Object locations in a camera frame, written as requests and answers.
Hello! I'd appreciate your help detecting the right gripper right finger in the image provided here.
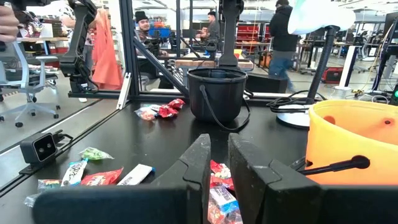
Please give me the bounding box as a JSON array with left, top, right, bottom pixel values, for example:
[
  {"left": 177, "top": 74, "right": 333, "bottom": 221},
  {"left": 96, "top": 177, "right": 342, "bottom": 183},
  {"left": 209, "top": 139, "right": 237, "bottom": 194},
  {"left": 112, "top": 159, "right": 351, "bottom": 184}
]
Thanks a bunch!
[{"left": 228, "top": 133, "right": 398, "bottom": 224}]

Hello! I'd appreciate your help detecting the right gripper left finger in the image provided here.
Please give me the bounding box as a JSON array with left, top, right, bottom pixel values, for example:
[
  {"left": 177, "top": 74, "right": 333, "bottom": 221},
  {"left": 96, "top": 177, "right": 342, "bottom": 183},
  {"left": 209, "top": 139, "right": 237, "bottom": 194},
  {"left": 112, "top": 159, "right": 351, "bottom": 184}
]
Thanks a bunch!
[{"left": 32, "top": 133, "right": 212, "bottom": 224}]

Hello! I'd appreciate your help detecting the red candy pack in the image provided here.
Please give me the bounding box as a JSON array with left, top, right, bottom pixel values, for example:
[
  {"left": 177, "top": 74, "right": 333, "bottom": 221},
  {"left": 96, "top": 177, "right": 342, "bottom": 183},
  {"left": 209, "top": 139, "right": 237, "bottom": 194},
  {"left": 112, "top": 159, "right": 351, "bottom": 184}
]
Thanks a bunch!
[
  {"left": 157, "top": 98, "right": 186, "bottom": 119},
  {"left": 210, "top": 175, "right": 234, "bottom": 191},
  {"left": 80, "top": 167, "right": 124, "bottom": 187},
  {"left": 210, "top": 159, "right": 232, "bottom": 180}
]

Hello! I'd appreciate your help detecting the clear pinkish candy wrapper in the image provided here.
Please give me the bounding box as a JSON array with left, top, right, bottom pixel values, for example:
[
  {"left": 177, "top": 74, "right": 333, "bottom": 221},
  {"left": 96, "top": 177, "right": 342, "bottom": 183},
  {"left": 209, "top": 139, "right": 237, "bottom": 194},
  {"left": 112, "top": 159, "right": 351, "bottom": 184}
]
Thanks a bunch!
[
  {"left": 134, "top": 105, "right": 158, "bottom": 121},
  {"left": 207, "top": 205, "right": 244, "bottom": 224}
]

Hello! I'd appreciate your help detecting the clear green candy wrapper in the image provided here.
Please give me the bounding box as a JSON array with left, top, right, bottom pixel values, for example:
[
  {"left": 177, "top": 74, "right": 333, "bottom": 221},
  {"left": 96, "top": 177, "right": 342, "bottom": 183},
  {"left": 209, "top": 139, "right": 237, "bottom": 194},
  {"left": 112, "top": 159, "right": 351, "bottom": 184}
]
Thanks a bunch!
[{"left": 78, "top": 146, "right": 115, "bottom": 162}]

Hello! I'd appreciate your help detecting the black table mat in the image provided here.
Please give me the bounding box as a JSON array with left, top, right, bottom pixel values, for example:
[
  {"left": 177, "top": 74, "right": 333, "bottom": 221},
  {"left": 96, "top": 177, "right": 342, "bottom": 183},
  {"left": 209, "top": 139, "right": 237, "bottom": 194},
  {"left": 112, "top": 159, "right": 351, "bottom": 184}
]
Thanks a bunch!
[{"left": 0, "top": 99, "right": 312, "bottom": 224}]

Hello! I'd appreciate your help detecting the orange pumpkin bucket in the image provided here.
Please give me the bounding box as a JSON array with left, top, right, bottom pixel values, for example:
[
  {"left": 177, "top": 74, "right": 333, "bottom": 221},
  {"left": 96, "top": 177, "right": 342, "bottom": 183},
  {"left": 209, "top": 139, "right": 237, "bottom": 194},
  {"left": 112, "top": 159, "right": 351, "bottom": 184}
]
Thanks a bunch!
[{"left": 297, "top": 99, "right": 398, "bottom": 187}]

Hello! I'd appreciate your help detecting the black box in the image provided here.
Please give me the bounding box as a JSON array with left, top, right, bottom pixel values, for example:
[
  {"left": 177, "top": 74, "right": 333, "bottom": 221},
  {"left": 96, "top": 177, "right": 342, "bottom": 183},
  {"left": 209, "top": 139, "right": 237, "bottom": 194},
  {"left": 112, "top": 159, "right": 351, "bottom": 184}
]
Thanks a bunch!
[{"left": 245, "top": 73, "right": 289, "bottom": 94}]

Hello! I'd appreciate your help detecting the black plastic bucket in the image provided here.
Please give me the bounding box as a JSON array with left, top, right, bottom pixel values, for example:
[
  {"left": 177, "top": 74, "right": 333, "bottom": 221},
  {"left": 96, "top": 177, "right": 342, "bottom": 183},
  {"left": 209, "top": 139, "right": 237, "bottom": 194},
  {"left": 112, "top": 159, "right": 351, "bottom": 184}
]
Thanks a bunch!
[{"left": 186, "top": 67, "right": 252, "bottom": 131}]

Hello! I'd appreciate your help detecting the red tool box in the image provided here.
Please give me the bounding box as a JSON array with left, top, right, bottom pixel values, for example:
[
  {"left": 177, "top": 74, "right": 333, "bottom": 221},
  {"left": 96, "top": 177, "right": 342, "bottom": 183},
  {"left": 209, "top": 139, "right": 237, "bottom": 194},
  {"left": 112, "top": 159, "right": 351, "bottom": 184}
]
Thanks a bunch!
[{"left": 321, "top": 67, "right": 345, "bottom": 84}]

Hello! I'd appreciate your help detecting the red storage rack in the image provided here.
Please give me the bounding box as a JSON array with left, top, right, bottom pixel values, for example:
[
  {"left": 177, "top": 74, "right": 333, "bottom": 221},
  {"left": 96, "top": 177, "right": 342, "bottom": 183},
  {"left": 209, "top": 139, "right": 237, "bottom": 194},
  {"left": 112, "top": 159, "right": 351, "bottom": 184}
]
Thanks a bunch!
[{"left": 235, "top": 22, "right": 271, "bottom": 44}]

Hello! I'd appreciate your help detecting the orange hanging cloth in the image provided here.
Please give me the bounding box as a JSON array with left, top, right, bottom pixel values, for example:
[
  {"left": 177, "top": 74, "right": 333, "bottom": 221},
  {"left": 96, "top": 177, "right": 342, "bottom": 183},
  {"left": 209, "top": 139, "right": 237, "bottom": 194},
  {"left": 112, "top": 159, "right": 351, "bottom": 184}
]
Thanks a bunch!
[{"left": 91, "top": 8, "right": 124, "bottom": 91}]

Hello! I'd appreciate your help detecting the blue storage bin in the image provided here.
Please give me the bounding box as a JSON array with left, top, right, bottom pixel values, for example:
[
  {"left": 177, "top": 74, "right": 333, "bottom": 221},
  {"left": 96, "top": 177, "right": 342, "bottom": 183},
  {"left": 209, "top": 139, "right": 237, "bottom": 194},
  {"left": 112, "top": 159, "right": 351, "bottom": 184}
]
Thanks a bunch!
[{"left": 148, "top": 27, "right": 172, "bottom": 39}]

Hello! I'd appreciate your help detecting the black equipment stand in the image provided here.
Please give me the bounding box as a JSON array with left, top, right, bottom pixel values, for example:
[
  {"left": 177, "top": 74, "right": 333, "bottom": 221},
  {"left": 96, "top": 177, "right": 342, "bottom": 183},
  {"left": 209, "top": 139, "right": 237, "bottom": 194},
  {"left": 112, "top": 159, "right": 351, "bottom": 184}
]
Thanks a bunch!
[{"left": 371, "top": 12, "right": 398, "bottom": 91}]

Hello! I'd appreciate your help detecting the white desk lamp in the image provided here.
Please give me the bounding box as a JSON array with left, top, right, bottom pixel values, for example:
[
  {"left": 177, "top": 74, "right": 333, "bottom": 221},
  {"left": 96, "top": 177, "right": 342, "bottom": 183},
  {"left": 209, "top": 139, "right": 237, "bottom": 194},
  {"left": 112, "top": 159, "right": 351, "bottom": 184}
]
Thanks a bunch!
[{"left": 275, "top": 0, "right": 357, "bottom": 129}]

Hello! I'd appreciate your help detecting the white office chair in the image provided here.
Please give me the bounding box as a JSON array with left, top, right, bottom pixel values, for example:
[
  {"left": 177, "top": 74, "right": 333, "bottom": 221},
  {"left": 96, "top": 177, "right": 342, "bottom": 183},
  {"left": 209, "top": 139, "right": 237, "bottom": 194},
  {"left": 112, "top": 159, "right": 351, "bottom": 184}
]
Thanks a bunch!
[{"left": 0, "top": 40, "right": 62, "bottom": 128}]

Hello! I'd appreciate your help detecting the person's hand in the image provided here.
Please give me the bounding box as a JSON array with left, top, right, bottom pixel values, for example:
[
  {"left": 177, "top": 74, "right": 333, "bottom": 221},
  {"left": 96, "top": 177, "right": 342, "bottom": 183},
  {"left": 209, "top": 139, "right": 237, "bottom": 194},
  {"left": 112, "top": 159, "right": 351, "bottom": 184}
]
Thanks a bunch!
[{"left": 0, "top": 5, "right": 20, "bottom": 44}]

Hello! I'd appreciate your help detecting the black lamp cable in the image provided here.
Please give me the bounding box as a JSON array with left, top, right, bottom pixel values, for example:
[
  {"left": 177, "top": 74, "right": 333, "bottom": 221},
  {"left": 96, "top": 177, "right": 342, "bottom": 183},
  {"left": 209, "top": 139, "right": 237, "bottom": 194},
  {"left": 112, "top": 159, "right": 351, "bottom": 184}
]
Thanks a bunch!
[{"left": 266, "top": 89, "right": 326, "bottom": 113}]

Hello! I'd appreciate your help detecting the silver metal bracket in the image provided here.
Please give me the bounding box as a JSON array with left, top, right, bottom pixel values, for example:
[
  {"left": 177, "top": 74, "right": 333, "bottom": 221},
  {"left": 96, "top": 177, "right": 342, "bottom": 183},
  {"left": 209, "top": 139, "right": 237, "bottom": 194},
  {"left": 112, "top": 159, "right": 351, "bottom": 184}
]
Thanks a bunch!
[{"left": 116, "top": 72, "right": 132, "bottom": 110}]

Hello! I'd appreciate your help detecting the black table-level camera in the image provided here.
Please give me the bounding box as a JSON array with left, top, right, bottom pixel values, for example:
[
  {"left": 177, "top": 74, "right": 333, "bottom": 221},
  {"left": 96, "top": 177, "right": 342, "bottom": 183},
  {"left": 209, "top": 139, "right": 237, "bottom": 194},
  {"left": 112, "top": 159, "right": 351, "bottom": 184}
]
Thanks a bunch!
[{"left": 19, "top": 132, "right": 60, "bottom": 166}]

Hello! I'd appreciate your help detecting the white pedestal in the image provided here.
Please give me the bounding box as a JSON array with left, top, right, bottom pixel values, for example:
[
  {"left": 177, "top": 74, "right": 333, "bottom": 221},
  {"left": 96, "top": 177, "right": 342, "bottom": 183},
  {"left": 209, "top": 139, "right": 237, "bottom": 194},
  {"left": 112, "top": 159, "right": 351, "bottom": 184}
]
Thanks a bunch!
[{"left": 333, "top": 45, "right": 361, "bottom": 91}]

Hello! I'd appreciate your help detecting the black aluminium frame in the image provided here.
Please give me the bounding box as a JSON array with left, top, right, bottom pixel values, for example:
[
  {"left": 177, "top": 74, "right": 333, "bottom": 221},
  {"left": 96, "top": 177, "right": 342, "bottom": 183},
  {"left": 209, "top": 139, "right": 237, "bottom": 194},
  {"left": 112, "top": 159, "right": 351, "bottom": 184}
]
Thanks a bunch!
[{"left": 0, "top": 0, "right": 315, "bottom": 200}]

